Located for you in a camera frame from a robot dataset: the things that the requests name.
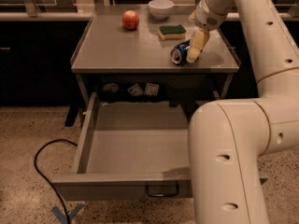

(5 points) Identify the blue pepsi can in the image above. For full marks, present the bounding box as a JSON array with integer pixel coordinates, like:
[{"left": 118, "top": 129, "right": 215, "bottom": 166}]
[{"left": 170, "top": 40, "right": 190, "bottom": 66}]

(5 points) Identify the yellow green sponge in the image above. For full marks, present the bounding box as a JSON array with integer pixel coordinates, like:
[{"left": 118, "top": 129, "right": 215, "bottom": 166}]
[{"left": 157, "top": 24, "right": 186, "bottom": 41}]

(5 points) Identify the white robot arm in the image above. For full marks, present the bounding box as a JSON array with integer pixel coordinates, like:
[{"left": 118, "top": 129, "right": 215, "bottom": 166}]
[{"left": 188, "top": 0, "right": 299, "bottom": 224}]

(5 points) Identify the white bowl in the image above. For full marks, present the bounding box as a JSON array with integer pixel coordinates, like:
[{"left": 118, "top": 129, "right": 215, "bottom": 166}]
[{"left": 149, "top": 0, "right": 174, "bottom": 20}]

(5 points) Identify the white tag right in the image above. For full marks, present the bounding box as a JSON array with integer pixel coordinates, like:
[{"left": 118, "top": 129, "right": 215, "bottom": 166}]
[{"left": 144, "top": 83, "right": 159, "bottom": 96}]

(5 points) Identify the round grey object under top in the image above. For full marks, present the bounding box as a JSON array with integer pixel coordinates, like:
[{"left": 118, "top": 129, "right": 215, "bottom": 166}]
[{"left": 102, "top": 83, "right": 120, "bottom": 97}]

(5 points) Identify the grey open top drawer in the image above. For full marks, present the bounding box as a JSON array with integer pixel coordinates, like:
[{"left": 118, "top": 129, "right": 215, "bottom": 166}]
[{"left": 51, "top": 91, "right": 269, "bottom": 202}]

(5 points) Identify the black floor cable left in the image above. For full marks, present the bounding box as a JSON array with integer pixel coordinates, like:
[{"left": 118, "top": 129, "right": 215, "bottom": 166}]
[{"left": 33, "top": 138, "right": 78, "bottom": 224}]

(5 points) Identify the white tag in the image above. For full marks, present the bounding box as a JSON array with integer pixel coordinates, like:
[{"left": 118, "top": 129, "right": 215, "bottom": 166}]
[
  {"left": 144, "top": 83, "right": 159, "bottom": 96},
  {"left": 127, "top": 84, "right": 144, "bottom": 97}
]

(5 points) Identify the blue tape floor mark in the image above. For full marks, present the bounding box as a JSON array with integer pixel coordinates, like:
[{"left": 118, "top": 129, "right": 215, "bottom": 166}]
[{"left": 51, "top": 203, "right": 84, "bottom": 224}]

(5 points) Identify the black metal drawer handle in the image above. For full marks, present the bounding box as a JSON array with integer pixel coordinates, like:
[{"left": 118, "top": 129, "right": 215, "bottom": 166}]
[{"left": 145, "top": 184, "right": 179, "bottom": 198}]

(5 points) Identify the white tag left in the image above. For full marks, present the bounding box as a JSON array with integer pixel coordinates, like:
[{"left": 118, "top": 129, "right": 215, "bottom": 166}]
[{"left": 127, "top": 84, "right": 144, "bottom": 97}]

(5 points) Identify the grey cabinet with top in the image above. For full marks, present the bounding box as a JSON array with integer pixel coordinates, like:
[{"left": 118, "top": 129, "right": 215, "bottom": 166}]
[{"left": 72, "top": 6, "right": 240, "bottom": 106}]

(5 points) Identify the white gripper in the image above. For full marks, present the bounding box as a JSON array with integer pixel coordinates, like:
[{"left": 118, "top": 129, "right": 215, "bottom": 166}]
[{"left": 186, "top": 0, "right": 228, "bottom": 63}]

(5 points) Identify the red apple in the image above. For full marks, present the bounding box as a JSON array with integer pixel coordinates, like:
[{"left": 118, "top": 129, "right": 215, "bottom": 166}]
[{"left": 121, "top": 10, "right": 139, "bottom": 31}]

